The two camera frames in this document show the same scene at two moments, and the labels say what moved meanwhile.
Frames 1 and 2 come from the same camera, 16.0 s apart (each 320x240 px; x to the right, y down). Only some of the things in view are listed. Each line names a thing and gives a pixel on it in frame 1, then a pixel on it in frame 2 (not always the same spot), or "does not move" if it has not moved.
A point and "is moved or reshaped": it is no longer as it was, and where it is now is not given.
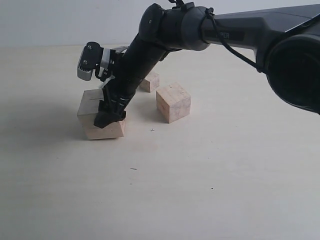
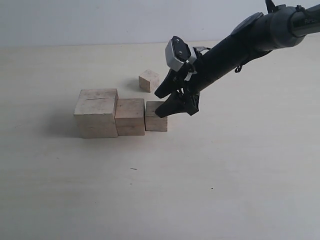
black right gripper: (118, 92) to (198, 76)
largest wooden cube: (87, 112) does not move
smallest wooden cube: (150, 82) does not move
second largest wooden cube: (173, 102) is moved or reshaped
